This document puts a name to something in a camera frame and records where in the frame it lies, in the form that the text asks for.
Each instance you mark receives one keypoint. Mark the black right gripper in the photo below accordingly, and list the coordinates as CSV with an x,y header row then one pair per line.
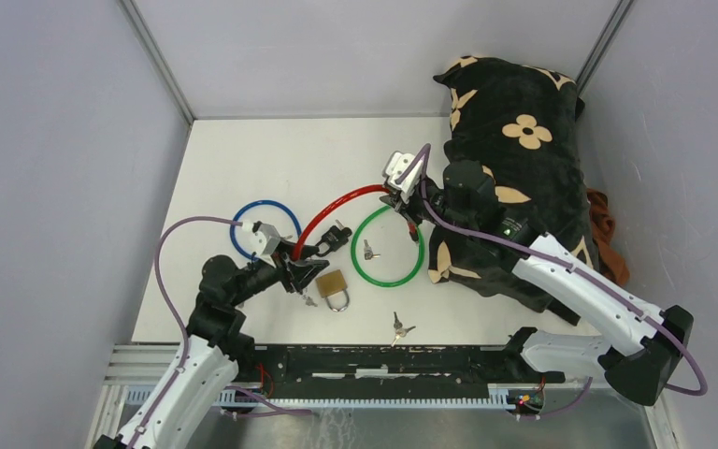
x,y
408,208

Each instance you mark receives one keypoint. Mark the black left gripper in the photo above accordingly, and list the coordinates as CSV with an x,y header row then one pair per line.
x,y
301,271

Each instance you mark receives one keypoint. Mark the green cable lock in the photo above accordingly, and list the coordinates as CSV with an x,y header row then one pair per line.
x,y
390,282

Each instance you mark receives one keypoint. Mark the black padlock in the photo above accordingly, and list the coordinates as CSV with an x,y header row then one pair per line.
x,y
337,236

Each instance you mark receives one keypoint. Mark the brass padlock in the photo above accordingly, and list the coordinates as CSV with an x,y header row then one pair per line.
x,y
333,284

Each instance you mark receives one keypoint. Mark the silver keys of green lock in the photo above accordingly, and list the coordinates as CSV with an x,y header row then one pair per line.
x,y
368,252

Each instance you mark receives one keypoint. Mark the red cable lock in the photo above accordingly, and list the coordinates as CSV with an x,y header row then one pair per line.
x,y
334,205

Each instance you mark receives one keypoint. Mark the blue cable lock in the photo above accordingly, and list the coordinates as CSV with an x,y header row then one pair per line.
x,y
261,203

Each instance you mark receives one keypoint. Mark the silver keys of brass padlock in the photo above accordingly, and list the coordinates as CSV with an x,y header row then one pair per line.
x,y
400,330

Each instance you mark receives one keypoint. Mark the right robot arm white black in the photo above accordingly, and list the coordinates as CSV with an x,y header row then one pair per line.
x,y
639,344

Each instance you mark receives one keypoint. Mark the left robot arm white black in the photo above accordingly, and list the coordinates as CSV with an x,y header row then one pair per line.
x,y
212,350

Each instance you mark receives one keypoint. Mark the black floral pillow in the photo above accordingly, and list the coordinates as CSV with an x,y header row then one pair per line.
x,y
519,123

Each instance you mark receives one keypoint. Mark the brown cloth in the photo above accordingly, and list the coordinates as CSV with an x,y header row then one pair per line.
x,y
612,264

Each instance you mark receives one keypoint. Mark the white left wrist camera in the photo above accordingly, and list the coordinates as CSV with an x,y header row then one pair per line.
x,y
264,239

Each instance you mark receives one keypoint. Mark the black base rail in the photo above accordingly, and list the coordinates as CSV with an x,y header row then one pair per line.
x,y
354,376

